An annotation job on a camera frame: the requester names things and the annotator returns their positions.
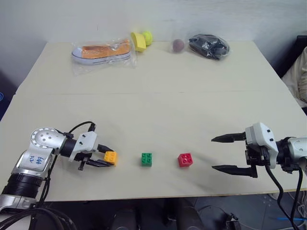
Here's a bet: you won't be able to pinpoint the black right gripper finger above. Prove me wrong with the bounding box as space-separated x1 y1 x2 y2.
211 164 259 179
211 132 248 144

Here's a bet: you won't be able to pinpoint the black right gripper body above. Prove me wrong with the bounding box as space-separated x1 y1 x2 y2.
244 140 271 169

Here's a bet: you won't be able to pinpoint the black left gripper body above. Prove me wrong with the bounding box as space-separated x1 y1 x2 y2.
73 143 103 171

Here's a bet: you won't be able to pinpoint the yellow orange toy brick cube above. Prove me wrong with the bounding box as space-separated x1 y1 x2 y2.
103 151 119 167

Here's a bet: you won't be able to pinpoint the green toy brick cube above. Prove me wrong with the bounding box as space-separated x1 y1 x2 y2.
140 152 154 167

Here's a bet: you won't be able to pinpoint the red toy brick cube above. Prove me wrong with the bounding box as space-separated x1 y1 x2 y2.
177 152 194 169

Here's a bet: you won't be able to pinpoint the small black box device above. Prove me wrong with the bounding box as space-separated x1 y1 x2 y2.
224 212 241 230

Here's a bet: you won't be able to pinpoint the dark rounded shape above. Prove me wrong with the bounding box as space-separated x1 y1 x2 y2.
112 207 140 230

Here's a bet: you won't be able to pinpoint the orange shoe in plastic bag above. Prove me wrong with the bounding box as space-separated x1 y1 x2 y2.
71 37 138 78

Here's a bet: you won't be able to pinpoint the beige cloth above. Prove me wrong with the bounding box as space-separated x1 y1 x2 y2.
281 46 307 109

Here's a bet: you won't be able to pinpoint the black items in plastic bag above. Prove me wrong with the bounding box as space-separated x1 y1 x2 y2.
187 33 232 61

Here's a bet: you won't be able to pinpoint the orange canvas sneaker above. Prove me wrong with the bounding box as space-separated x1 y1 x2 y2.
71 38 132 66

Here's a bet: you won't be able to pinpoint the dark red ball in bag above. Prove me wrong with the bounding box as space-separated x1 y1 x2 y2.
170 38 187 54

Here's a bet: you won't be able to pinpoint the yellow foam block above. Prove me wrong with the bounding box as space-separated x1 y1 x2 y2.
130 32 148 53

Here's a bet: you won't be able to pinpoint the yellow-green tennis ball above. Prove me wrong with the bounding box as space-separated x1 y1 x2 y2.
142 30 154 46

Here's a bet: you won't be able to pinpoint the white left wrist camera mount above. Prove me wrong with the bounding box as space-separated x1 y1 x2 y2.
68 131 99 162

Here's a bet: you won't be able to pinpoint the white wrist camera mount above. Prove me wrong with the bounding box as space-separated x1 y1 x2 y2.
68 131 99 162
245 122 280 169

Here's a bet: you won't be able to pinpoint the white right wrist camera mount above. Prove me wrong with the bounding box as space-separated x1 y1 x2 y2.
245 122 280 169

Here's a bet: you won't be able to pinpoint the thin black left wrist cable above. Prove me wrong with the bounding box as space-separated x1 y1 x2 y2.
62 121 97 139

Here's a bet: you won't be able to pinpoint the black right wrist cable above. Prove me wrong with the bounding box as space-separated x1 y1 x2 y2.
263 164 301 230

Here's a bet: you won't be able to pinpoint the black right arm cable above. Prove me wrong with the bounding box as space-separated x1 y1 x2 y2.
289 165 304 227

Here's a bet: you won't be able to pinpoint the white cable bundle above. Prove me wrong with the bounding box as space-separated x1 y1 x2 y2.
270 190 307 218

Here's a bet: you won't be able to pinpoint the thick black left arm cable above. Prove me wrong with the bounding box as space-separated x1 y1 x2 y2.
0 153 78 230

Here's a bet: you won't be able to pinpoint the blue cable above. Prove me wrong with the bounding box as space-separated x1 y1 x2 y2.
276 216 307 221

